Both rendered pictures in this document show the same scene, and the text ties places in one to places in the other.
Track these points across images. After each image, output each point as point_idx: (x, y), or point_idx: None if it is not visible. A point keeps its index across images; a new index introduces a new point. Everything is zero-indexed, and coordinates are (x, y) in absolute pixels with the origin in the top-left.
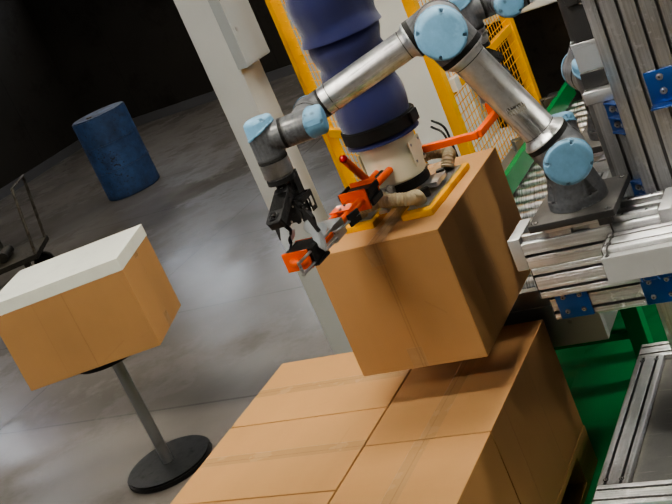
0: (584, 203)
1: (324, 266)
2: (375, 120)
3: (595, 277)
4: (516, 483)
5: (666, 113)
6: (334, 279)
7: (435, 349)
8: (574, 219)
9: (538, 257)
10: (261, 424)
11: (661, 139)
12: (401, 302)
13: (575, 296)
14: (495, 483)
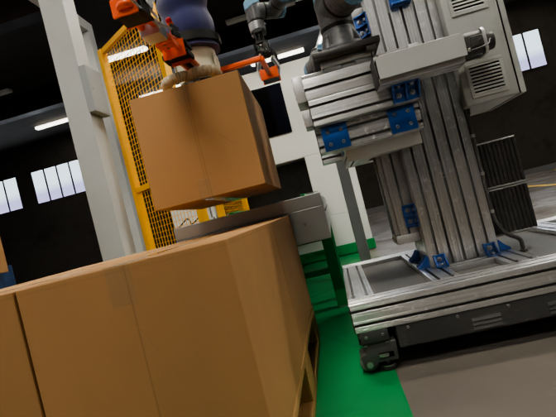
0: (353, 41)
1: (138, 107)
2: (193, 24)
3: (357, 104)
4: (287, 280)
5: (399, 14)
6: (144, 118)
7: (222, 179)
8: (348, 45)
9: (314, 89)
10: (51, 275)
11: (395, 33)
12: (198, 136)
13: (337, 131)
14: (276, 259)
